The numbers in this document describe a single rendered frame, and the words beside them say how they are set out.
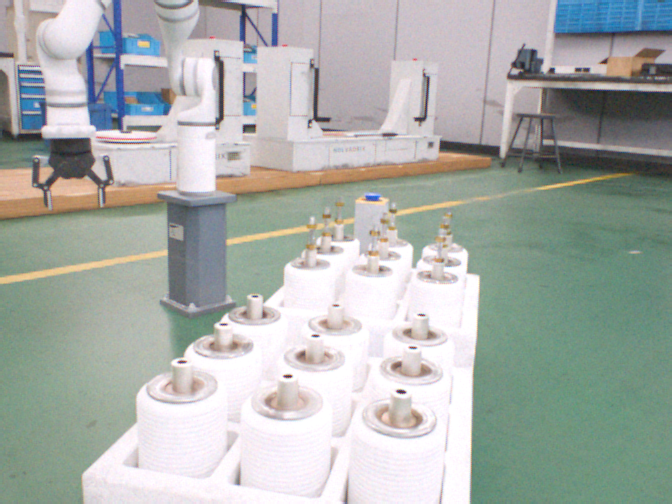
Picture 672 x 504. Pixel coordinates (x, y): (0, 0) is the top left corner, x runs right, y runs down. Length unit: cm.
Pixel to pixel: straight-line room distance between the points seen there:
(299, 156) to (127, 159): 112
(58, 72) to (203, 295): 66
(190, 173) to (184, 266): 23
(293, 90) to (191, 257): 239
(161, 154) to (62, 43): 208
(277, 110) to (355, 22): 411
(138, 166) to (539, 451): 251
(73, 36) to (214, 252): 64
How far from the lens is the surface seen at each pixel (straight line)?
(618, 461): 120
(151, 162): 329
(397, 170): 448
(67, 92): 130
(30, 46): 747
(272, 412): 67
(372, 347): 114
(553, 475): 112
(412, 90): 490
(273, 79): 399
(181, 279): 167
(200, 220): 161
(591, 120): 633
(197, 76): 160
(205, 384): 73
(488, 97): 681
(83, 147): 131
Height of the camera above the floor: 57
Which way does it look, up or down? 14 degrees down
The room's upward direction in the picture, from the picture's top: 3 degrees clockwise
